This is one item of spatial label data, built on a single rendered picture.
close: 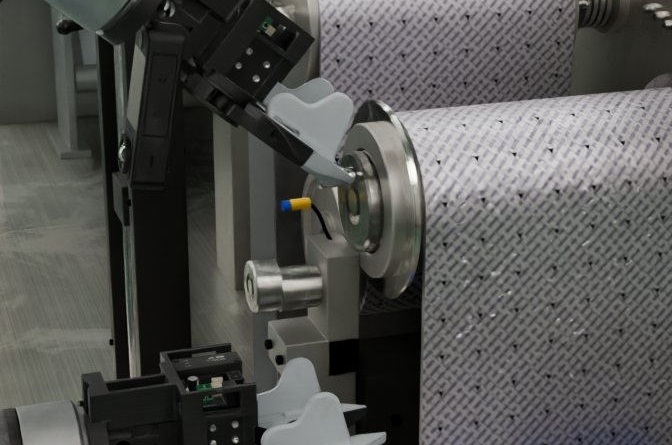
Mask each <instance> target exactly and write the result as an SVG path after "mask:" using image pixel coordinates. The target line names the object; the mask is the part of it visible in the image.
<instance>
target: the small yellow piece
mask: <svg viewBox="0 0 672 445"><path fill-rule="evenodd" d="M281 208H282V211H290V210H291V211H296V210H305V209H310V208H312V209H313V210H314V212H315V213H316V214H317V216H318V218H319V220H320V223H321V225H322V229H323V231H324V234H325V235H326V237H327V239H328V240H333V239H332V237H331V236H330V234H329V232H328V230H327V228H326V225H325V222H324V219H323V217H322V215H321V213H320V212H319V210H318V209H317V208H316V206H315V205H313V204H312V203H311V201H310V198H299V199H290V200H285V201H282V202H281Z"/></svg>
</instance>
